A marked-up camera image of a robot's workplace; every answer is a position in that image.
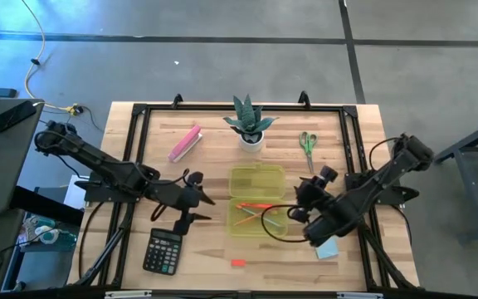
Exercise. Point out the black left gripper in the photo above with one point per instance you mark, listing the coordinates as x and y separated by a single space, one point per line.
181 197

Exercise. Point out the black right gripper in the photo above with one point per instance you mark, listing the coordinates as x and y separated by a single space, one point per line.
313 193

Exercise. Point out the thin orange pencil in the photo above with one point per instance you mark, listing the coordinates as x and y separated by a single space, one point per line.
245 220

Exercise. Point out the teal pen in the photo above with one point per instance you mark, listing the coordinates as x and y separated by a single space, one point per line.
270 221

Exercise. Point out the orange pen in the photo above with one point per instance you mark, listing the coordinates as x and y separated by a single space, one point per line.
255 205

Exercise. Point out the translucent yellow-green pencil case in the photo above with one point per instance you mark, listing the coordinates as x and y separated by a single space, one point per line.
255 182

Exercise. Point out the red eraser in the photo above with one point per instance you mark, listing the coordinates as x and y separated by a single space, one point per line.
238 262

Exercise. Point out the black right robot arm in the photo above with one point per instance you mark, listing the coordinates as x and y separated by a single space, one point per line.
355 203

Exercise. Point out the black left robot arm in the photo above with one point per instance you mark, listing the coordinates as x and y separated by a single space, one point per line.
98 160

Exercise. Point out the light blue sticky notes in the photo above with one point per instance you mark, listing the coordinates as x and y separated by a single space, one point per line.
329 251

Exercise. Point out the black calculator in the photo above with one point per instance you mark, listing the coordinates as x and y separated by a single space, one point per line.
162 253

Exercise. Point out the pink and white stapler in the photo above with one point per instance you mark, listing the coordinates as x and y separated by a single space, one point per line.
185 143

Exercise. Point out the white plant pot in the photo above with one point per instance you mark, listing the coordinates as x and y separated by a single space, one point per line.
251 146

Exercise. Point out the green snake plant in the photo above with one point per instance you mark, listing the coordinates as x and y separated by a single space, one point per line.
248 118

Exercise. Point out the white paper sheet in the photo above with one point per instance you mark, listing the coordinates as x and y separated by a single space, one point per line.
75 195

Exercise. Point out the blue-grey metal stand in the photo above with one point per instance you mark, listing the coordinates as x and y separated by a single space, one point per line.
467 178

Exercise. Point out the clutter with tape roll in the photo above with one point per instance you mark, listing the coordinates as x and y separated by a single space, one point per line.
48 234

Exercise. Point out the grey side desk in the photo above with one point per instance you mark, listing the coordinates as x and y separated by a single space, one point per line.
2 166

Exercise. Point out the black smartphone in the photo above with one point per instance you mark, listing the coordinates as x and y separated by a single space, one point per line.
13 116

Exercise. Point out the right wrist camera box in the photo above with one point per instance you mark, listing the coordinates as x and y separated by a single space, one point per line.
329 173

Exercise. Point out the black aluminium table frame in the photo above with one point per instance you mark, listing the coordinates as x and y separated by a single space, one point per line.
243 107

